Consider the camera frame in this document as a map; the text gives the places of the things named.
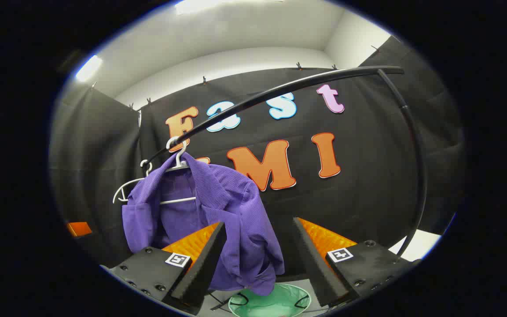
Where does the green laundry hamper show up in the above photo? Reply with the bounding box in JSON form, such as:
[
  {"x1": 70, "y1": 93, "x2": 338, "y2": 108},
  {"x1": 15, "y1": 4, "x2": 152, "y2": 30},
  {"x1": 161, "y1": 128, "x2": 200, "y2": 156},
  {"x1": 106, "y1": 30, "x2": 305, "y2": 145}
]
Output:
[{"x1": 228, "y1": 283, "x2": 311, "y2": 317}]

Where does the black clothes rack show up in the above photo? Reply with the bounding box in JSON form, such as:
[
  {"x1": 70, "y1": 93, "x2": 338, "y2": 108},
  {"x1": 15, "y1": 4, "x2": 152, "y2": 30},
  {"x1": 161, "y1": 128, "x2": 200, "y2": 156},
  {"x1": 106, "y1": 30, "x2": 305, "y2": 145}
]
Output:
[{"x1": 141, "y1": 65, "x2": 428, "y2": 311}]

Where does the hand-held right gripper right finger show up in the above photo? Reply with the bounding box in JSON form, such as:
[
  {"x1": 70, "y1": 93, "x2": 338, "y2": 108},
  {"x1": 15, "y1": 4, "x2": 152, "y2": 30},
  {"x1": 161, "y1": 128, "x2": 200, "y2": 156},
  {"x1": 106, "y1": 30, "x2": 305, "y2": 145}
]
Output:
[{"x1": 292, "y1": 217, "x2": 417, "y2": 308}]

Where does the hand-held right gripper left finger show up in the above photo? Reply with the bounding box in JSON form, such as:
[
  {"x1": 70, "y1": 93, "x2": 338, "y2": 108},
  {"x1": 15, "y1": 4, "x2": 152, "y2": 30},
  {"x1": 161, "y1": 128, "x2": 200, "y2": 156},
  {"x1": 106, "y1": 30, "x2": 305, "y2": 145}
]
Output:
[{"x1": 99, "y1": 221, "x2": 228, "y2": 317}]

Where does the black backdrop cloth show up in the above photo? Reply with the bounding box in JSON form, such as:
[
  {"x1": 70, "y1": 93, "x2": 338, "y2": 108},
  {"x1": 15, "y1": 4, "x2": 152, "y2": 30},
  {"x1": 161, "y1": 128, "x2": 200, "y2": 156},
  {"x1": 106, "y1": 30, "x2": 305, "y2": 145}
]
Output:
[{"x1": 49, "y1": 36, "x2": 465, "y2": 282}]

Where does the purple corduroy shirt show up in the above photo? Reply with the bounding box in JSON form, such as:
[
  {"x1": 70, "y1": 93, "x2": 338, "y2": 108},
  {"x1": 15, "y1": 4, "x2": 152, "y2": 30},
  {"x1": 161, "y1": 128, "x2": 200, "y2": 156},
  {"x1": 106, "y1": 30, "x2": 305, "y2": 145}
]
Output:
[{"x1": 121, "y1": 152, "x2": 286, "y2": 296}]

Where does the ceiling light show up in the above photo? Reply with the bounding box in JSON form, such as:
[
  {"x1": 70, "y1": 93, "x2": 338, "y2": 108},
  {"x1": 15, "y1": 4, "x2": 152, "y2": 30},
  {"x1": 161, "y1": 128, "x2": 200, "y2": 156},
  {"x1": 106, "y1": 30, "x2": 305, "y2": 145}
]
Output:
[{"x1": 75, "y1": 55, "x2": 103, "y2": 83}]

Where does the white clothes hanger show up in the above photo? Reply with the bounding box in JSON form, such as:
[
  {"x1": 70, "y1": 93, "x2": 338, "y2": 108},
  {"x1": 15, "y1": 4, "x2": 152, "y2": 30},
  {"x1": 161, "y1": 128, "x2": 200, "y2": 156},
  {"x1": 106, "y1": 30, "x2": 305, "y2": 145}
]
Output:
[
  {"x1": 113, "y1": 159, "x2": 154, "y2": 204},
  {"x1": 160, "y1": 136, "x2": 198, "y2": 206}
]

